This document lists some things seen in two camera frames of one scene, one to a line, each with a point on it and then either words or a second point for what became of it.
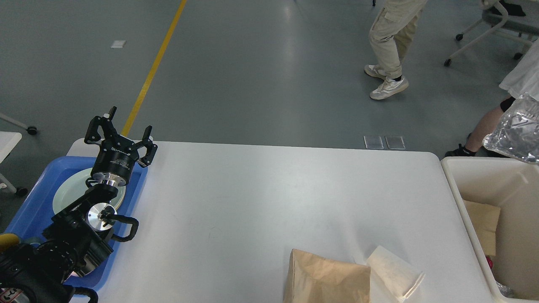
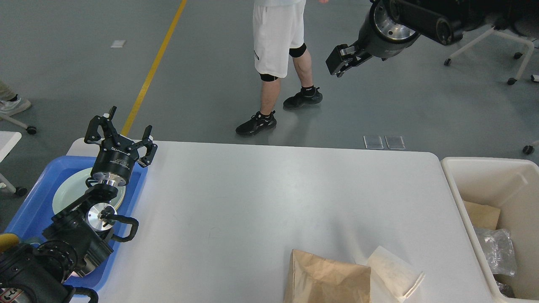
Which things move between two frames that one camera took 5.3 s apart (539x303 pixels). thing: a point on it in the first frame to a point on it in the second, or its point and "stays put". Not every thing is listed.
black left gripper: (117, 154) stays put
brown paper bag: (485, 217) stays put
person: (523, 79) to (278, 27)
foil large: (517, 134) to (498, 248)
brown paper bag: (312, 279) stays put
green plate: (74, 184) stays put
